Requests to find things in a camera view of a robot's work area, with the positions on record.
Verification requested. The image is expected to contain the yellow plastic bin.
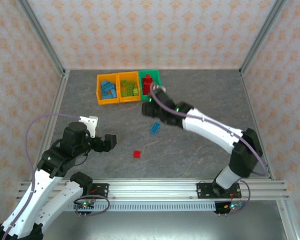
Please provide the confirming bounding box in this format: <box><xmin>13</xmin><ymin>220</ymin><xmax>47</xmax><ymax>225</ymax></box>
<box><xmin>96</xmin><ymin>72</ymin><xmax>121</xmax><ymax>106</ymax></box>
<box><xmin>116</xmin><ymin>71</ymin><xmax>142</xmax><ymax>104</ymax></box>

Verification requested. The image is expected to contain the green plastic bin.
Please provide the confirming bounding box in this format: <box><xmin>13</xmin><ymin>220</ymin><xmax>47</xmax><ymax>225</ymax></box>
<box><xmin>138</xmin><ymin>69</ymin><xmax>163</xmax><ymax>102</ymax></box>

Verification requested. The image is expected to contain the small circuit board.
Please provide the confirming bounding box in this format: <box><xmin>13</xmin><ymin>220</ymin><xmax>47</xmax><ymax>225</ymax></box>
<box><xmin>73</xmin><ymin>198</ymin><xmax>95</xmax><ymax>210</ymax></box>
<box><xmin>223</xmin><ymin>201</ymin><xmax>244</xmax><ymax>210</ymax></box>

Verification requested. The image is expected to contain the aluminium frame rail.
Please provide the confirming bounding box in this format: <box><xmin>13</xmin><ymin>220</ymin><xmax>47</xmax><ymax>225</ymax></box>
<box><xmin>276</xmin><ymin>199</ymin><xmax>300</xmax><ymax>240</ymax></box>
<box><xmin>29</xmin><ymin>69</ymin><xmax>71</xmax><ymax>179</ymax></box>
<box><xmin>239</xmin><ymin>69</ymin><xmax>276</xmax><ymax>181</ymax></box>

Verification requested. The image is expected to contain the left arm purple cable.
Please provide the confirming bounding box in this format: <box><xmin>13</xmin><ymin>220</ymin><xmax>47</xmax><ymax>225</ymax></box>
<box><xmin>1</xmin><ymin>112</ymin><xmax>111</xmax><ymax>240</ymax></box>

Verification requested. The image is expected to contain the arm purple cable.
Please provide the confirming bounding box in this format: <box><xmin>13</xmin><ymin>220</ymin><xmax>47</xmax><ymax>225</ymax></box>
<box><xmin>1</xmin><ymin>112</ymin><xmax>111</xmax><ymax>240</ymax></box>
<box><xmin>149</xmin><ymin>83</ymin><xmax>269</xmax><ymax>216</ymax></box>

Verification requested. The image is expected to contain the wide aluminium base rail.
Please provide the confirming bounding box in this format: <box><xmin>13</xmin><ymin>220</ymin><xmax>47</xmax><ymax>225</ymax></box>
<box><xmin>16</xmin><ymin>178</ymin><xmax>291</xmax><ymax>201</ymax></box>

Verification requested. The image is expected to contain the slotted grey cable duct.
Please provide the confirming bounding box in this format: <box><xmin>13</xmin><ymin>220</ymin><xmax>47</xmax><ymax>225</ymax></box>
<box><xmin>64</xmin><ymin>201</ymin><xmax>217</xmax><ymax>212</ymax></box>

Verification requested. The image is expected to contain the aluminium frame post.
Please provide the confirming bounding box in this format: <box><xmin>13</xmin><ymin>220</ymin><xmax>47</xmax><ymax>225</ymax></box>
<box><xmin>239</xmin><ymin>0</ymin><xmax>289</xmax><ymax>75</ymax></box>
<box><xmin>16</xmin><ymin>0</ymin><xmax>66</xmax><ymax>76</ymax></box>

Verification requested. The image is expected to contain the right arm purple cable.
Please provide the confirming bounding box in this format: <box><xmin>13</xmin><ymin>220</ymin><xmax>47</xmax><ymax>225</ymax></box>
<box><xmin>149</xmin><ymin>83</ymin><xmax>269</xmax><ymax>216</ymax></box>

